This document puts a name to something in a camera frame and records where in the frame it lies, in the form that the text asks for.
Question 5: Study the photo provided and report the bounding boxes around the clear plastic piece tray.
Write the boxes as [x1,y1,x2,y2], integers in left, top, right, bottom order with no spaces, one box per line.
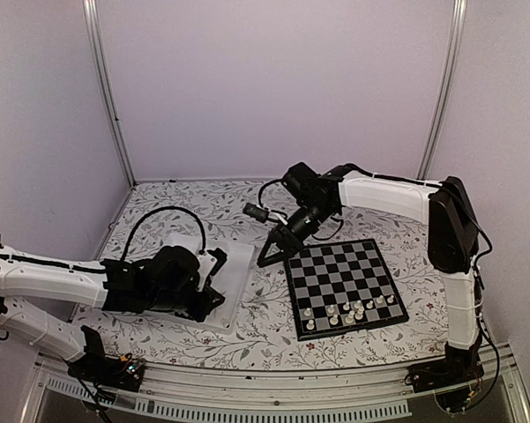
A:
[149,240,255,335]

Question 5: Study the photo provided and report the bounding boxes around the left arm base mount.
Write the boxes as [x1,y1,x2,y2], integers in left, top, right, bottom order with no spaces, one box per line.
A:
[67,352,146,392]

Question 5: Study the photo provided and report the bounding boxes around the white bishop piece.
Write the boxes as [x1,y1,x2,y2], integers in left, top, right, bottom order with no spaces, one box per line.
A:
[344,310,355,325]

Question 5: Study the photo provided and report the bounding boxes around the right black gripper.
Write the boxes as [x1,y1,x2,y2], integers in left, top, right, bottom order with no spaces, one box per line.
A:
[257,201,335,269]

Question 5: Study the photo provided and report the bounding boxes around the black grey chessboard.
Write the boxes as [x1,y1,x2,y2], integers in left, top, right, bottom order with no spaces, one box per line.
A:
[284,239,409,342]

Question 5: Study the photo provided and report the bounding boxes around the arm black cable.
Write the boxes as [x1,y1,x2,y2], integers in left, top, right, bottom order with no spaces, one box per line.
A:
[258,178,287,208]
[121,205,206,265]

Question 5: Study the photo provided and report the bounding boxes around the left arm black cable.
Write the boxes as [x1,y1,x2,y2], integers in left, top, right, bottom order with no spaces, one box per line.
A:
[121,205,206,265]

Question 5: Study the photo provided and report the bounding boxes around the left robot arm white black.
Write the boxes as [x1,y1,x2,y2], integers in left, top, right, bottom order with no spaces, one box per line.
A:
[0,235,228,382]

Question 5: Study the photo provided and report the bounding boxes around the left aluminium frame post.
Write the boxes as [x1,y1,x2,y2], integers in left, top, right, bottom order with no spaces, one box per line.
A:
[82,0,137,189]

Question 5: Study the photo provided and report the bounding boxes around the floral patterned table mat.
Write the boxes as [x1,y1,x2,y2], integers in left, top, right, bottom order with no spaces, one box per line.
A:
[74,181,448,369]

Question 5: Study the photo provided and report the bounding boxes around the aluminium frame post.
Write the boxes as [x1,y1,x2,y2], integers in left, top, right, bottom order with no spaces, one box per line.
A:
[82,0,137,189]
[417,0,467,180]

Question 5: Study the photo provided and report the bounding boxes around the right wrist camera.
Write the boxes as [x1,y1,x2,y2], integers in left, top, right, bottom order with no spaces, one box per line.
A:
[243,203,287,224]

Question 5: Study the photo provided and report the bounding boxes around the front aluminium rail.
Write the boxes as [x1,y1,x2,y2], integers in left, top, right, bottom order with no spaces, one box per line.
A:
[19,342,530,422]

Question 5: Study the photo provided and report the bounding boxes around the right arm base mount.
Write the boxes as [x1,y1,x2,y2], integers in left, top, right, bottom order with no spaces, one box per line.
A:
[404,344,484,413]

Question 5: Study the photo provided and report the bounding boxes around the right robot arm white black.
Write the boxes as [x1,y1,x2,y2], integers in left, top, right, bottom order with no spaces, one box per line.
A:
[257,162,483,384]

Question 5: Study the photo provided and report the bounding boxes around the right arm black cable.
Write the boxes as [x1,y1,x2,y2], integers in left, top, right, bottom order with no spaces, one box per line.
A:
[258,178,287,208]

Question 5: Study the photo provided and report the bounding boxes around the right aluminium frame post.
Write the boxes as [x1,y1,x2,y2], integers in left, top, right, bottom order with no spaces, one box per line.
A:
[417,0,467,180]

